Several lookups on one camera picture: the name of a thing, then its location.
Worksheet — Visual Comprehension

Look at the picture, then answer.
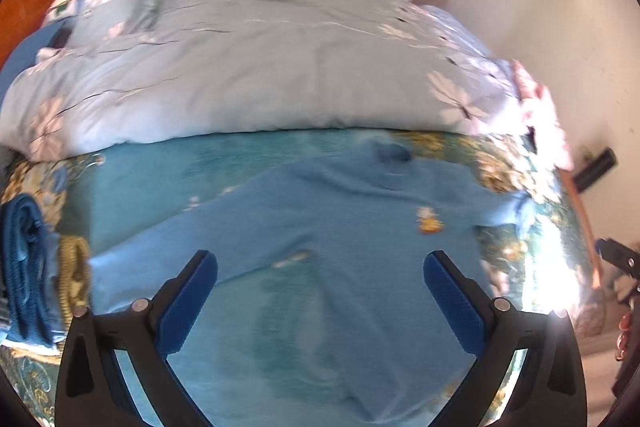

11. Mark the person's right hand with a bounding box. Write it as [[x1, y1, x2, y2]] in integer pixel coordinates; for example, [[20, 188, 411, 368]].
[[616, 312, 638, 360]]

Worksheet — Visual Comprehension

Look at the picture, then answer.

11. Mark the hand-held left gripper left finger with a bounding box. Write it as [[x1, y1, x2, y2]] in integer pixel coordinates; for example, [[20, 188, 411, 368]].
[[54, 248, 219, 427]]

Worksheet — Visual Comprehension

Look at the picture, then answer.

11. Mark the teal floral plush blanket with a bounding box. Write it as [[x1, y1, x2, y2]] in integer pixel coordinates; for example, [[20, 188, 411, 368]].
[[0, 129, 601, 427]]

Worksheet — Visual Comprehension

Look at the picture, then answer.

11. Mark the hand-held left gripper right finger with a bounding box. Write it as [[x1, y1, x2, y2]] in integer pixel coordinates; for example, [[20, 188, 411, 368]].
[[422, 250, 587, 427]]

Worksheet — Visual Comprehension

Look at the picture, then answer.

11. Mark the blue pillow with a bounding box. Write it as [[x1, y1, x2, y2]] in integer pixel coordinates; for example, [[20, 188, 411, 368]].
[[40, 19, 76, 52]]

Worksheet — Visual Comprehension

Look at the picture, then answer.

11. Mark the pink quilt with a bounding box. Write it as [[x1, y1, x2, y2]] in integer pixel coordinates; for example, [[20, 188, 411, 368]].
[[510, 59, 576, 170]]

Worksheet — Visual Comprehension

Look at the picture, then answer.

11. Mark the yellow knitted garment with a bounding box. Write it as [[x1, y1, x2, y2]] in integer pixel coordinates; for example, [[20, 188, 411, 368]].
[[55, 234, 93, 323]]

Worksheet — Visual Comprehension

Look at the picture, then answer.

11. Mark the black tower fan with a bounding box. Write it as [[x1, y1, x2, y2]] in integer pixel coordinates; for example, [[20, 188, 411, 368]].
[[572, 148, 617, 194]]

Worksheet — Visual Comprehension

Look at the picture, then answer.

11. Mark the grey floral duvet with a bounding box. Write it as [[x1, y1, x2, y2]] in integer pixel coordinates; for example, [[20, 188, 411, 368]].
[[0, 0, 531, 160]]

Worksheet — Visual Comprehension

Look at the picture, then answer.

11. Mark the blue sweater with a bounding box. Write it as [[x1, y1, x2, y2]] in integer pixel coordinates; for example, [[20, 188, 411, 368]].
[[87, 142, 538, 427]]

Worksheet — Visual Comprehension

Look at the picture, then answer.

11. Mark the wooden bed frame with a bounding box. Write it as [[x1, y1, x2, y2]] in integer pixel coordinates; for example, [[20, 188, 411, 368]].
[[559, 167, 603, 290]]

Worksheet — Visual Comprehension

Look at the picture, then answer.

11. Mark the folded blue knitted garment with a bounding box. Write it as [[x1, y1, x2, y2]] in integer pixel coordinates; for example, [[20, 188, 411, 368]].
[[0, 193, 66, 350]]

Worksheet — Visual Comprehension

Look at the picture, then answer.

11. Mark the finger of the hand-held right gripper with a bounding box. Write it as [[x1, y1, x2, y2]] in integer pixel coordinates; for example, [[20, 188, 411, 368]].
[[597, 237, 640, 280]]

